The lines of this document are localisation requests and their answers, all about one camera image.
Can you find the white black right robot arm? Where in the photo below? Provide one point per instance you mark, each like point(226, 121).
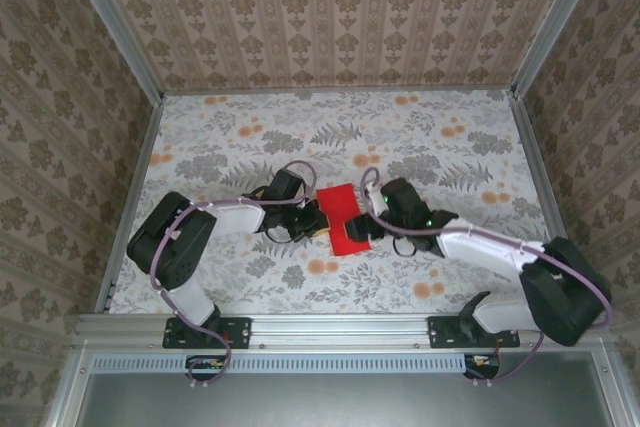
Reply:
point(480, 259)

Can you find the aluminium table side rail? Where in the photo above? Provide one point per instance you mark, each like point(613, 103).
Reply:
point(132, 202)
point(550, 202)

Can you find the thin aluminium table rail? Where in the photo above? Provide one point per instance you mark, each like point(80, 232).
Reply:
point(340, 91)

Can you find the red cloth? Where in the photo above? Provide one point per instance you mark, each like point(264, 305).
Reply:
point(337, 207)

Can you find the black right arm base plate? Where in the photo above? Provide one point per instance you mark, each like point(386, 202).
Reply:
point(442, 332)

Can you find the aluminium frame post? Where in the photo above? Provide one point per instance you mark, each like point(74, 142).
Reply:
point(111, 22)
point(555, 22)

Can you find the grey metal panel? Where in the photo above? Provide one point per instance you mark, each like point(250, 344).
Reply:
point(340, 402)

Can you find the long aluminium base rail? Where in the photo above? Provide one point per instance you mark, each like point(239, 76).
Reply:
point(340, 329)

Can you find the aluminium lower frame bar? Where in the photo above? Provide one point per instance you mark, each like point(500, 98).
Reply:
point(611, 392)
point(62, 387)

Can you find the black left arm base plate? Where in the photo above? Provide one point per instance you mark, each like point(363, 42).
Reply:
point(240, 332)

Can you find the floral table cover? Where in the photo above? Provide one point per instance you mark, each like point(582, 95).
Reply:
point(210, 122)

